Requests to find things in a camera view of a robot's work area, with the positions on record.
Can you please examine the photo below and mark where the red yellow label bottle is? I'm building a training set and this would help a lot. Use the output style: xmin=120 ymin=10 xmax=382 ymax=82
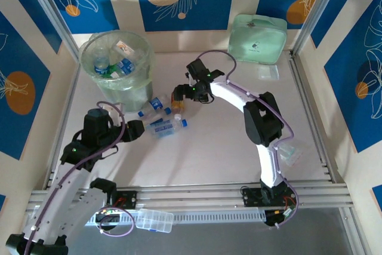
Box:
xmin=170 ymin=90 xmax=185 ymax=112

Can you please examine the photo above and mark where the clear bottle blue stripe label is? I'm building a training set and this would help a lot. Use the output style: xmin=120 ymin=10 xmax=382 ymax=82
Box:
xmin=137 ymin=107 xmax=173 ymax=127

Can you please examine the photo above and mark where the soda water bottle blue cap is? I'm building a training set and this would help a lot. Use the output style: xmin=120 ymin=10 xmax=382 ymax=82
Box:
xmin=144 ymin=118 xmax=189 ymax=140

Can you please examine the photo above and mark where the green soda bottle yellow cap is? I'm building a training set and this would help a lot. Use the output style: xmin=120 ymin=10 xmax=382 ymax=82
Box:
xmin=107 ymin=64 xmax=121 ymax=79

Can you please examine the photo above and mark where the water bottle blue label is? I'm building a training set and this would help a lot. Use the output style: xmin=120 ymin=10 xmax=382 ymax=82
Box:
xmin=94 ymin=46 xmax=110 ymax=76
xmin=117 ymin=59 xmax=135 ymax=76

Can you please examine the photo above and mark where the clear bin with green liner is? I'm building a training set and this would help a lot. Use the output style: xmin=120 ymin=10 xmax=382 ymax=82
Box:
xmin=79 ymin=30 xmax=156 ymax=112

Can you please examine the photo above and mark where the clear bottle blue logo label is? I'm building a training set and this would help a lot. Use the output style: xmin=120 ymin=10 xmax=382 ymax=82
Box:
xmin=137 ymin=93 xmax=170 ymax=118

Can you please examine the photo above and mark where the flat clear zip bag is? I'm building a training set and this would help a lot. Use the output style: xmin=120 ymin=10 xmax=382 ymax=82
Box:
xmin=258 ymin=65 xmax=281 ymax=81

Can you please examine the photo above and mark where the mint green zip pouch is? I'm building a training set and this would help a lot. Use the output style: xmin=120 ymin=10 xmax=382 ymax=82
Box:
xmin=227 ymin=13 xmax=288 ymax=65

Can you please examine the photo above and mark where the clear plastic organizer box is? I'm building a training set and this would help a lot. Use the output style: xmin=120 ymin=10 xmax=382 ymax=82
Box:
xmin=135 ymin=208 xmax=174 ymax=234

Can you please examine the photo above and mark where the crumpled clear plastic bag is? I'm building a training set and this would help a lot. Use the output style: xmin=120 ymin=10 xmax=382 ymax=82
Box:
xmin=276 ymin=143 xmax=301 ymax=168

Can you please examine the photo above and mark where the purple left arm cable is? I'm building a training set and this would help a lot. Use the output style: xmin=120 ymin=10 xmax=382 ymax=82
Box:
xmin=23 ymin=101 xmax=134 ymax=255

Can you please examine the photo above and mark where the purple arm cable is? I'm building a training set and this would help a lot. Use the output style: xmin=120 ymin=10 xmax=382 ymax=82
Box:
xmin=197 ymin=50 xmax=299 ymax=229
xmin=23 ymin=101 xmax=134 ymax=255

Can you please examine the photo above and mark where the aluminium side rail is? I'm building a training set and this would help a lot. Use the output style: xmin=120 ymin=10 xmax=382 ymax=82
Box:
xmin=44 ymin=60 xmax=82 ymax=190
xmin=288 ymin=51 xmax=338 ymax=184

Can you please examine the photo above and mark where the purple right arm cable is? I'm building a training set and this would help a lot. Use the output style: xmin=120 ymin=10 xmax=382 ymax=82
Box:
xmin=197 ymin=50 xmax=299 ymax=229

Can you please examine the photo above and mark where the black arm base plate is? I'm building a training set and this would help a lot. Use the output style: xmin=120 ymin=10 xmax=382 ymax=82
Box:
xmin=82 ymin=191 xmax=138 ymax=211
xmin=241 ymin=187 xmax=296 ymax=208

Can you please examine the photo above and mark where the long aluminium base rail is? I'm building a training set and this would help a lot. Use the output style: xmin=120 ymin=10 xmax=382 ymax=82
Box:
xmin=28 ymin=180 xmax=353 ymax=208

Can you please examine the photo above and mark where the black electronics box with wires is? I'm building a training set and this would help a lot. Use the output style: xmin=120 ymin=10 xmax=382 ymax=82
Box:
xmin=94 ymin=208 xmax=122 ymax=228
xmin=264 ymin=207 xmax=298 ymax=229

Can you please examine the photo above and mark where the white slotted cable duct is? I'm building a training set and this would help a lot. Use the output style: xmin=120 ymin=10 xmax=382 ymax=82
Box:
xmin=85 ymin=209 xmax=267 ymax=226

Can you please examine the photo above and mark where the aluminium frame post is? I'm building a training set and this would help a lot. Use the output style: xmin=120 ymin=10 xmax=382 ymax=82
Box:
xmin=20 ymin=0 xmax=82 ymax=64
xmin=293 ymin=0 xmax=350 ymax=57

